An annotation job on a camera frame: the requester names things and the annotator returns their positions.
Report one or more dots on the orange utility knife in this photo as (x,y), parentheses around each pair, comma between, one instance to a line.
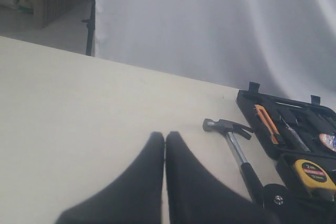
(267,121)

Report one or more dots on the black plastic tool case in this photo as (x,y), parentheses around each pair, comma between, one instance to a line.
(307,119)

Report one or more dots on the yellow tape measure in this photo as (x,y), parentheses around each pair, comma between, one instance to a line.
(315,179)

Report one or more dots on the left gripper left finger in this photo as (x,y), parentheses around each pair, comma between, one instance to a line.
(134,197)

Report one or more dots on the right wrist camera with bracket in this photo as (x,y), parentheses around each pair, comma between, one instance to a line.
(285,208)

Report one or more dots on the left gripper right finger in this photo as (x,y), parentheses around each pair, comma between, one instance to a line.
(196,196)

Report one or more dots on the white backdrop cloth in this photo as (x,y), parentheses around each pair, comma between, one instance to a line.
(288,46)

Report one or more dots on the claw hammer black handle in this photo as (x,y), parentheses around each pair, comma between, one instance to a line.
(228,129)

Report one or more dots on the clear tester screwdriver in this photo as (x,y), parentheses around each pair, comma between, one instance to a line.
(296,136)

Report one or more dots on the black backdrop stand pole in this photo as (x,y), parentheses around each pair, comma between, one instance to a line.
(90,23)

